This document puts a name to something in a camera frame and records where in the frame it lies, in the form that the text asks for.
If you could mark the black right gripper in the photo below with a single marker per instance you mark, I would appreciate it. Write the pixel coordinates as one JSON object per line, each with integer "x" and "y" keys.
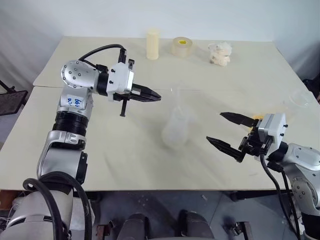
{"x": 252, "y": 145}

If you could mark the translucent tape roll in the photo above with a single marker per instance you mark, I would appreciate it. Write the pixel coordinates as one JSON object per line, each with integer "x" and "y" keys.
{"x": 182, "y": 47}

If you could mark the black metal mesh stand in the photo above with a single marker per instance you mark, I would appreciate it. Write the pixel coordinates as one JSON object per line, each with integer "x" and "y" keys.
{"x": 11, "y": 98}

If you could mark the dark rounded shape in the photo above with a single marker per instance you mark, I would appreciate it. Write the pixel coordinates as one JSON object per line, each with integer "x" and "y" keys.
{"x": 196, "y": 225}
{"x": 136, "y": 226}

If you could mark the black object beside table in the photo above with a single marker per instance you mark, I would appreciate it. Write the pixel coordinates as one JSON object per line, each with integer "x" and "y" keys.
{"x": 312, "y": 87}

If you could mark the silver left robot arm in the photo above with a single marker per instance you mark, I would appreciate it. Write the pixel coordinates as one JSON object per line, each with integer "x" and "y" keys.
{"x": 75, "y": 75}

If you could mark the white plastic bag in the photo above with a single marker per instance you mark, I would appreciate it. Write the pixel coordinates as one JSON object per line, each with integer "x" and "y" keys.
{"x": 18, "y": 203}

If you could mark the clear plastic bottle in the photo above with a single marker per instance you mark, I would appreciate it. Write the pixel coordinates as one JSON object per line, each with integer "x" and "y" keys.
{"x": 175, "y": 130}

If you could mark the clear plastic cup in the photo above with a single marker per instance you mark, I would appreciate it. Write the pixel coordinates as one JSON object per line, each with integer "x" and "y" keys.
{"x": 300, "y": 97}

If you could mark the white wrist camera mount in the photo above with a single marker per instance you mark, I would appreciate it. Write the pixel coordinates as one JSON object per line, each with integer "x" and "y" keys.
{"x": 120, "y": 78}
{"x": 275, "y": 130}

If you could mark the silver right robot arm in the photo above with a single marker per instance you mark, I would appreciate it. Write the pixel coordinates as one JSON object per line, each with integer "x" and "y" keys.
{"x": 305, "y": 160}

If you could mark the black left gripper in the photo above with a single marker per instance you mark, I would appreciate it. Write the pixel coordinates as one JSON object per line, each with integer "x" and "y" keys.
{"x": 123, "y": 107}

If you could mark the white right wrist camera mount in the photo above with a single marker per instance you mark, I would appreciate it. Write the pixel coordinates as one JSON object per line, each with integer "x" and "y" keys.
{"x": 275, "y": 130}

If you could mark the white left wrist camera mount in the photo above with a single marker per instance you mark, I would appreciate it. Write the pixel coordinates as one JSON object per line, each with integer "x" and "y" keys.
{"x": 120, "y": 78}

